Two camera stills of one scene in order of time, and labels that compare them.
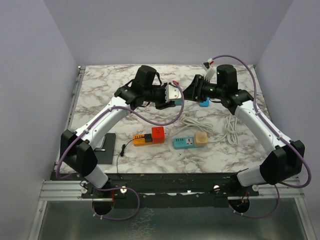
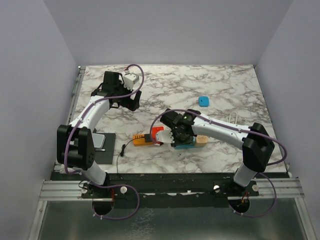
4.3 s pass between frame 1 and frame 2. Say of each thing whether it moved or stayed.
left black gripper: moved
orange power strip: stayed
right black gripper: moved
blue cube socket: stayed
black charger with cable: stayed
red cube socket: stayed
